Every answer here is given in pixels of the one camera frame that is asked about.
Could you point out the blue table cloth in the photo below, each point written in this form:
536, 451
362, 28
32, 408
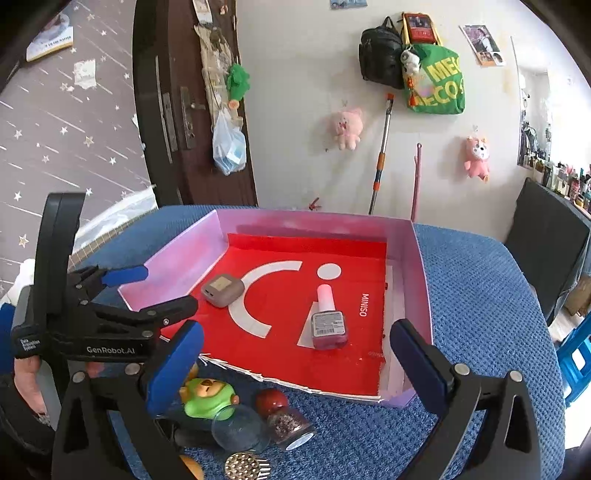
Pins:
484, 314

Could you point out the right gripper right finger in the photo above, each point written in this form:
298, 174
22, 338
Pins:
507, 446

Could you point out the pink plush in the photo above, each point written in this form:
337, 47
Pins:
477, 159
348, 125

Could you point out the pink plush left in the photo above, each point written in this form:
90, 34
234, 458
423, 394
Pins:
348, 125

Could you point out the white panda keychain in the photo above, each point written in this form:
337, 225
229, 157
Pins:
411, 62

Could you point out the orange ball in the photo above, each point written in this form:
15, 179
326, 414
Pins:
193, 467

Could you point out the plastic bag on door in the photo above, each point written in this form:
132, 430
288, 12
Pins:
228, 145

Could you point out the pink plush right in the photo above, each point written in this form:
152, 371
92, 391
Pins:
477, 159

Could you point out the blue plastic stool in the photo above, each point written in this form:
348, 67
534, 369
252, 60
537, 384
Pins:
574, 360

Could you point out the pink nail polish bottle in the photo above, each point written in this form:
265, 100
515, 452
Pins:
328, 325

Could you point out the brown square case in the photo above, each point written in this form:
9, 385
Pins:
222, 290

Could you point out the pink stick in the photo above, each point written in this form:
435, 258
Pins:
417, 180

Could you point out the red cap glitter bottle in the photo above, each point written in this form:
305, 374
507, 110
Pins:
288, 428

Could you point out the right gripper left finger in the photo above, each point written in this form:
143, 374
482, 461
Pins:
85, 446

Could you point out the black backpack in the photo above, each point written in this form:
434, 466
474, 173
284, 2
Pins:
380, 53

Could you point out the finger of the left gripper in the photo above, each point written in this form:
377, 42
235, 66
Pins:
89, 281
114, 322

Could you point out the green plush on door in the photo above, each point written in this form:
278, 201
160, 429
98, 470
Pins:
238, 84

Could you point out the pink box with red base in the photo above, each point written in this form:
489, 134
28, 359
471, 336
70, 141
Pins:
373, 264

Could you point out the gold studded cylinder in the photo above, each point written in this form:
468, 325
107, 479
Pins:
246, 466

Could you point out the person left hand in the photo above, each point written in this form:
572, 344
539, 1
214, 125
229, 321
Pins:
25, 380

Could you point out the green tote bag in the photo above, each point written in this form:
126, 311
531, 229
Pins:
439, 86

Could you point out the green toy snow globe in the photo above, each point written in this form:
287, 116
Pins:
213, 416

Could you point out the wall photo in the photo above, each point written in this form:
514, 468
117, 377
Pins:
483, 44

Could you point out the brown door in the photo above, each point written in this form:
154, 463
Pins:
174, 112

